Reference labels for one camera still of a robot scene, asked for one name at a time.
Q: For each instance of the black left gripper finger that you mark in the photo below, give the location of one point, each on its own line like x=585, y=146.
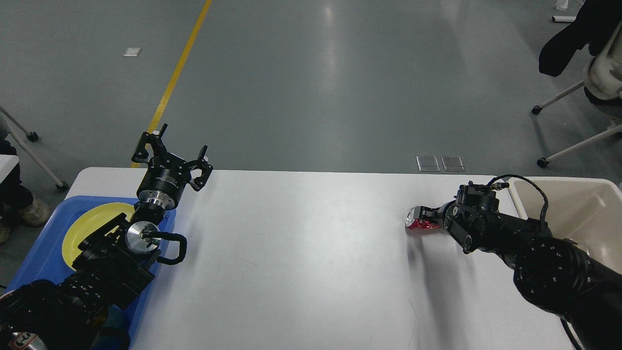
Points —
x=150, y=150
x=196, y=173

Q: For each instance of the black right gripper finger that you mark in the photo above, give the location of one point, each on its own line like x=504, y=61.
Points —
x=424, y=213

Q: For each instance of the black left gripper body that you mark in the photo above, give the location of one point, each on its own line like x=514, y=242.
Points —
x=163, y=187

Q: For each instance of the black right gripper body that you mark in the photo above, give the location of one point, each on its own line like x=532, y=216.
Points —
x=447, y=215

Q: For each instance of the crushed red soda can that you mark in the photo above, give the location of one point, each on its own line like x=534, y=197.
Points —
x=415, y=220

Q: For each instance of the yellow plastic plate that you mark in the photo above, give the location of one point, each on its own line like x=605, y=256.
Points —
x=86, y=224

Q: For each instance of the teal mug yellow inside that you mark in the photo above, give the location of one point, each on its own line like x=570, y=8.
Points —
x=116, y=320

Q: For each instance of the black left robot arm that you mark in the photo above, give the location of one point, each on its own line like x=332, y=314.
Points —
x=113, y=264

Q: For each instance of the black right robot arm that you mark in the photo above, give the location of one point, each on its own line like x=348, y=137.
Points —
x=551, y=273

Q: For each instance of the right floor outlet cover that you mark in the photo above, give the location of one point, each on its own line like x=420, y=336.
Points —
x=453, y=164

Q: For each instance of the floor outlet cover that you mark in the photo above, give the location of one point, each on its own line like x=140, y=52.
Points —
x=428, y=164
x=453, y=164

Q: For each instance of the left floor outlet cover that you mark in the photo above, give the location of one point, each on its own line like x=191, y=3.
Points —
x=428, y=164

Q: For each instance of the person's beige shoe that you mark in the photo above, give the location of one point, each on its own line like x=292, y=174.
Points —
x=36, y=214

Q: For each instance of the beige plastic bin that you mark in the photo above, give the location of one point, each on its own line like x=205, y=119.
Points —
x=586, y=210

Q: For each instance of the blue plastic tray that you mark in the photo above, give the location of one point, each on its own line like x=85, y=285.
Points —
x=44, y=260

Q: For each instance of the white office chair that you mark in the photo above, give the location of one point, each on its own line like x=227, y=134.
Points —
x=602, y=86

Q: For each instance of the white desk base far right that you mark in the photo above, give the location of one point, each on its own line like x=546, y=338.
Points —
x=563, y=19

